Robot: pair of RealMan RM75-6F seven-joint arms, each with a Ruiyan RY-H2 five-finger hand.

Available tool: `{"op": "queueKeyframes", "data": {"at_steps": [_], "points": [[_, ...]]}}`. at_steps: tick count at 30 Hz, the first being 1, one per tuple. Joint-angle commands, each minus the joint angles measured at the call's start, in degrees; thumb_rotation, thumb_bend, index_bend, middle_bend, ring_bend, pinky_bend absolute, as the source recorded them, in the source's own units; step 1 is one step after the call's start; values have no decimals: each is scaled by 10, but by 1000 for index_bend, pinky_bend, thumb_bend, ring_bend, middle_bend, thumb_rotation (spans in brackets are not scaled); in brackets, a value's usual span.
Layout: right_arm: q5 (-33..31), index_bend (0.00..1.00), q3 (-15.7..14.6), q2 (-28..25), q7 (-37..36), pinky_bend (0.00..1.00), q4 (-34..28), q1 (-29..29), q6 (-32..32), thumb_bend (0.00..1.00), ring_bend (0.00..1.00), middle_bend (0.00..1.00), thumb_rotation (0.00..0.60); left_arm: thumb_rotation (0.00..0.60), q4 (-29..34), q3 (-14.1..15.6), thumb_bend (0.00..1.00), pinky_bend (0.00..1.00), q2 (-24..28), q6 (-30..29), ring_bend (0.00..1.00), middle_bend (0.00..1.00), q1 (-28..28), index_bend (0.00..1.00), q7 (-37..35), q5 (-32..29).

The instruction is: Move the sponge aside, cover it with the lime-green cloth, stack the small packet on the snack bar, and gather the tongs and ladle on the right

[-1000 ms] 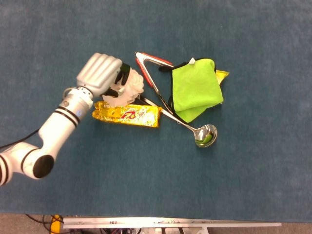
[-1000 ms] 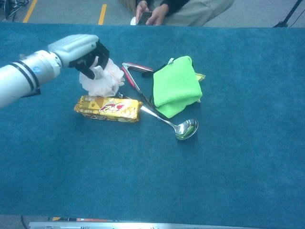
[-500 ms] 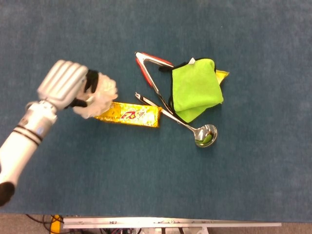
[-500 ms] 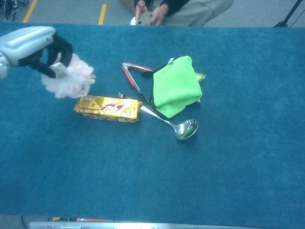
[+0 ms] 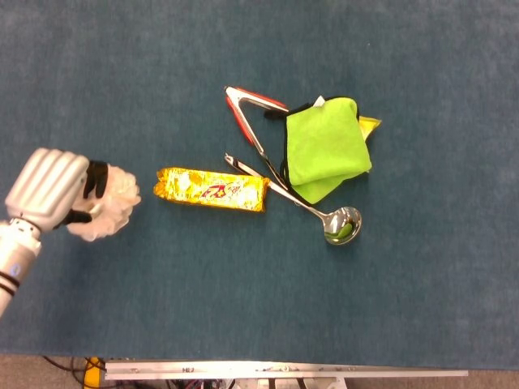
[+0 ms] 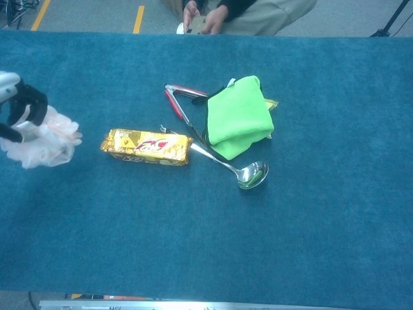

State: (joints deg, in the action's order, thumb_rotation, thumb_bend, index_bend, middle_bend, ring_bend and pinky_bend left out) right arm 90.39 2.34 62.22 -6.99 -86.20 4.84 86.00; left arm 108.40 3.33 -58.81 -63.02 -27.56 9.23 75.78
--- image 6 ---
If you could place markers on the white mesh bath sponge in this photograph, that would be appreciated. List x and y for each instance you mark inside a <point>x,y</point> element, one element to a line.
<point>48,151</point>

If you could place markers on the black tripod stand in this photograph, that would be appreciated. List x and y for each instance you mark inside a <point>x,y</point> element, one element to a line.
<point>392,19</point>

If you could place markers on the yellow snack bag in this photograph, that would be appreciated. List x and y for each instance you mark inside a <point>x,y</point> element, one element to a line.
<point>271,104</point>

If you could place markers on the seated person in khaki trousers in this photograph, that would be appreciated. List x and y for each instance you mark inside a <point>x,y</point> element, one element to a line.
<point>264,16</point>

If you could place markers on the yellow plastic bracket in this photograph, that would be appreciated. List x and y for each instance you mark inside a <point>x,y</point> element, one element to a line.
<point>76,295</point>

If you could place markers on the golden biscuit package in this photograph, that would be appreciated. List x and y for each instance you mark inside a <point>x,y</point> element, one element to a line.
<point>148,147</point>

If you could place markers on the green microfibre towel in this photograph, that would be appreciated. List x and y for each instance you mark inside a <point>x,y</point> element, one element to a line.
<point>235,119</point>

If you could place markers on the blue table cloth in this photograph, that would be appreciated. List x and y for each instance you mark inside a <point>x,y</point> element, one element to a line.
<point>96,226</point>

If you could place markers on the smartphone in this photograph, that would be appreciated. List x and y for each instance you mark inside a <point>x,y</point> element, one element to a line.
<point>195,25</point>

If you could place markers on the aluminium rail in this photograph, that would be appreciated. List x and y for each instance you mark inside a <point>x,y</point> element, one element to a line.
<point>193,305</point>

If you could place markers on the steel ladle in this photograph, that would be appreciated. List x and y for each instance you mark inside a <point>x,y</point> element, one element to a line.
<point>251,176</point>

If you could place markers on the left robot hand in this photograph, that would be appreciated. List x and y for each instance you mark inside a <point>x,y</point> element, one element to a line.
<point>32,100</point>

